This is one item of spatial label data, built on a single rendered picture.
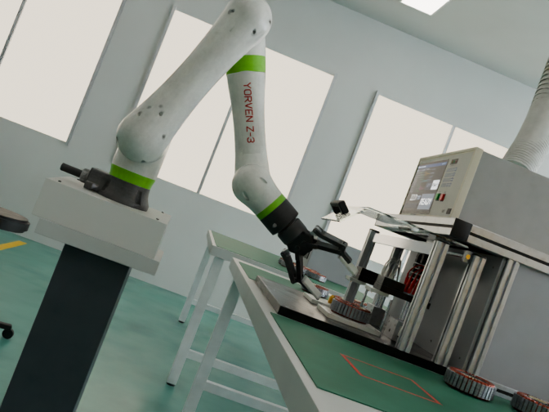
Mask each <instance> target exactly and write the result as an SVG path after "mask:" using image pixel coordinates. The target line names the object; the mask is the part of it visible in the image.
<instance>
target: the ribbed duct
mask: <svg viewBox="0 0 549 412"><path fill-rule="evenodd" d="M548 152H549V57H548V58H547V63H546V66H545V67H544V70H543V72H542V76H541V78H540V81H539V83H538V87H537V90H536V92H535V95H534V97H533V100H532V104H531V106H530V107H529V112H528V113H527V116H526V118H525V120H524V122H523V124H522V126H521V128H520V130H519V132H518V134H517V136H516V138H515V140H514V141H513V142H512V144H511V146H510V147H509V149H508V151H507V152H506V153H505V155H504V156H503V159H505V160H506V161H509V162H511V163H514V164H516V165H519V166H521V167H523V168H527V169H528V170H530V171H533V172H537V171H538V169H539V168H540V166H541V164H542V162H543V160H544V159H545V158H546V156H547V154H548Z"/></svg>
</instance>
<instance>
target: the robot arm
mask: <svg viewBox="0 0 549 412"><path fill-rule="evenodd" d="M271 24H272V13H271V10H270V7H269V5H268V4H267V2H266V1H265V0H230V1H229V3H228V4H227V5H226V7H225V9H224V10H223V12H222V13H221V14H220V16H219V17H218V19H217V20H216V22H215V23H214V25H213V26H212V27H211V28H210V29H209V31H208V32H207V34H206V35H205V36H204V37H203V39H202V40H201V41H200V43H199V44H198V45H197V47H196V48H195V49H194V50H193V51H192V52H191V53H190V54H189V56H188V57H187V58H186V59H185V60H184V61H183V63H182V64H181V65H180V66H179V67H178V68H177V69H176V70H175V71H174V73H173V74H172V75H171V76H170V77H169V78H168V79H167V80H166V81H165V82H164V83H163V84H162V85H161V86H160V87H159V88H158V89H157V90H156V91H155V92H154V93H152V94H151V95H150V96H149V97H148V98H147V99H146V100H145V101H144V102H142V103H141V104H140V105H139V106H138V107H137V108H135V109H134V110H133V111H132V112H131V113H130V114H129V115H128V116H126V117H125V118H124V119H123V120H122V121H121V123H120V124H119V125H118V129H117V132H116V142H117V145H118V148H117V150H116V153H115V155H114V158H113V161H112V163H111V168H110V172H106V171H103V170H101V169H99V168H91V170H90V169H87V168H84V169H83V170H81V169H78V168H75V167H73V166H70V165H68V164H66V163H62V164H61V166H60V170H61V171H64V172H67V173H69V174H72V175H74V176H76V177H79V180H80V182H82V183H84V188H87V189H89V190H93V191H95V192H96V193H98V194H99V195H102V196H104V197H105V198H108V199H111V200H113V201H115V202H118V203H120V204H124V205H126V206H128V207H131V208H135V209H138V210H141V211H146V212H147V210H148V208H149V203H148V198H149V193H150V189H151V187H152V185H153V184H154V183H155V181H156V179H157V176H158V173H159V171H160V168H161V167H162V164H163V161H164V159H165V156H166V154H167V151H168V148H169V146H170V144H171V141H172V139H173V137H174V136H175V135H176V133H177V132H178V131H179V129H180V128H181V126H182V125H183V123H184V122H185V121H186V120H187V119H188V117H189V116H190V114H191V113H192V112H193V110H194V109H195V108H196V106H197V105H198V104H199V102H200V101H201V100H202V99H203V98H204V97H205V96H206V95H207V94H208V92H209V91H210V90H211V89H212V88H213V87H214V86H215V84H216V83H217V82H218V81H219V80H220V79H221V78H222V77H223V76H224V75H225V73H226V78H227V83H228V89H229V94H230V103H231V109H232V115H233V123H234V153H235V160H234V176H233V179H232V191H233V193H234V196H235V197H236V198H237V199H238V200H239V201H240V202H241V203H243V204H244V205H246V206H247V207H248V208H249V209H250V210H251V211H252V212H253V213H254V214H255V215H256V216H257V218H258V219H259V220H260V221H261V222H262V224H263V225H264V226H265V227H266V228H267V230H268V231H269V232H270V233H271V234H272V235H276V234H277V233H278V237H279V238H280V240H281V241H282V242H283V243H284V244H286V245H287V247H288V248H287V249H283V251H282V252H281V253H280V255H281V256H282V258H283V259H284V262H285V265H286V267H287V271H288V275H289V279H290V281H291V283H292V284H295V283H300V284H301V286H302V287H303V288H304V289H305V290H306V291H308V290H309V291H310V292H311V294H312V295H313V296H314V297H315V298H316V300H319V299H320V297H321V295H322V293H321V292H320V291H319V290H318V289H317V288H316V287H315V285H314V284H313V283H312V282H311V281H310V279H309V278H308V277H307V276H304V274H303V256H305V255H306V254H307V253H309V252H310V251H312V250H313V249H320V250H323V251H326V252H330V253H335V254H338V258H339V260H340V261H341V262H342V263H343V265H344V266H345V267H346V268H347V269H348V271H349V272H350V273H351V274H352V275H353V276H354V277H356V275H357V273H358V272H359V271H358V269H357V268H356V267H355V266H354V264H353V263H352V262H351V261H352V258H351V257H350V256H349V254H348V253H347V252H346V247H347V245H348V243H347V242H346V241H344V240H341V239H339V238H337V237H336V236H334V235H331V234H330V233H328V232H327V231H324V230H323V229H322V228H321V227H320V226H318V225H317V226H315V228H314V229H313V230H312V231H308V230H307V228H306V226H305V225H304V224H303V222H302V221H301V220H300V219H299V218H296V217H297V215H298V211H297V210H296V209H295V208H294V207H293V206H292V205H291V204H290V202H289V201H288V200H287V199H286V197H285V196H284V195H283V194H282V193H281V191H280V190H279V188H278V187H277V186H276V185H275V182H274V181H273V179H272V177H271V175H270V168H269V163H268V157H267V150H266V132H265V89H266V35H267V34H268V33H269V31H270V27H271ZM314 236H318V237H319V238H320V239H322V240H325V241H327V242H328V243H325V242H322V241H320V240H317V239H314ZM329 243H330V244H329ZM291 253H295V260H296V268H297V273H296V271H295V267H294V265H293V262H292V257H291V255H290V254H291Z"/></svg>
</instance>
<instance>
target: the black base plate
mask: <svg viewBox="0 0 549 412"><path fill-rule="evenodd" d="M255 281H256V283H257V285H258V286H259V288H260V289H261V291H262V292H263V294H264V295H265V296H266V298H267V299H268V301H269V302H270V304H271V306H272V307H273V308H274V310H275V311H276V313H277V314H278V315H281V316H284V317H287V318H289V319H291V320H295V321H298V322H300V323H302V324H305V325H309V326H311V327H313V328H316V329H320V330H322V331H324V332H327V333H329V334H333V335H335V336H338V337H340V338H344V339H346V340H349V341H351V342H353V343H357V344H359V345H362V346H364V347H368V348H371V349H373V350H375V351H378V352H381V353H384V354H386V355H388V356H393V357H394V358H397V359H400V360H402V361H406V362H408V363H410V364H413V365H416V366H419V367H422V368H423V369H428V370H429V371H432V372H435V373H437V374H441V375H443V376H444V374H445V372H446V369H447V367H450V366H449V365H447V367H444V366H442V365H438V364H436V363H435V362H434V361H432V357H433V355H432V354H431V353H429V352H428V351H426V350H425V349H423V348H422V347H420V346H418V345H417V344H416V343H413V345H412V348H411V350H410V353H407V352H404V351H401V350H399V349H397V348H396V347H395V344H396V341H394V340H391V339H390V338H388V337H387V336H386V335H385V334H384V331H385V329H386V324H384V325H383V328H382V331H381V335H382V336H381V337H378V336H377V335H374V334H371V333H368V332H365V331H363V330H361V329H357V328H355V327H352V326H350V325H346V324H344V323H342V322H339V321H336V320H333V319H330V318H328V317H327V316H326V315H325V314H323V313H322V312H321V311H320V310H319V309H318V308H317V305H316V304H314V303H312V302H310V301H309V300H308V299H307V298H306V297H305V296H303V292H302V291H299V290H296V289H293V288H290V287H288V286H286V285H283V284H280V283H277V282H275V281H273V280H269V279H266V278H264V277H262V276H259V275H257V277H256V279H255Z"/></svg>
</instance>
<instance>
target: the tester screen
mask: <svg viewBox="0 0 549 412"><path fill-rule="evenodd" d="M446 164H447V162H443V163H433V164H428V165H423V166H419V167H418V170H417V173H416V175H415V178H414V180H413V184H412V186H411V188H410V191H409V193H408V197H407V199H406V201H405V203H417V206H418V205H419V202H420V199H421V197H422V194H435V192H436V190H437V189H436V190H424V189H425V187H426V183H427V181H434V180H440V179H441V177H442V175H443V172H444V169H445V166H446ZM412 194H418V195H417V198H416V201H409V200H410V197H411V195H412ZM403 210H404V211H423V212H429V210H428V209H417V207H416V208H403Z"/></svg>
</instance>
